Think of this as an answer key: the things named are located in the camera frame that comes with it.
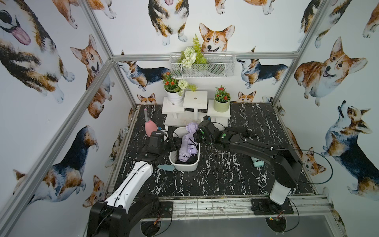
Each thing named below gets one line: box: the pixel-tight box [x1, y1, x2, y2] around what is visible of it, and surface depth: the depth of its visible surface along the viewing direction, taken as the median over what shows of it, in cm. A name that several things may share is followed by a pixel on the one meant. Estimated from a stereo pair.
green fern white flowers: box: [177, 33, 207, 69], surface depth 82 cm
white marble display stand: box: [161, 90, 231, 128], surface depth 100 cm
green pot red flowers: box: [213, 84, 232, 113], surface depth 90 cm
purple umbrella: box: [178, 122, 199, 162], surface depth 85 cm
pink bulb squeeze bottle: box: [144, 108, 158, 138], surface depth 96 cm
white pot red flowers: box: [161, 71, 199, 105], surface depth 93 cm
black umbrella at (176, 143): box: [171, 136, 190, 164], surface depth 76 cm
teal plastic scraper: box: [156, 163, 175, 172], surface depth 89 cm
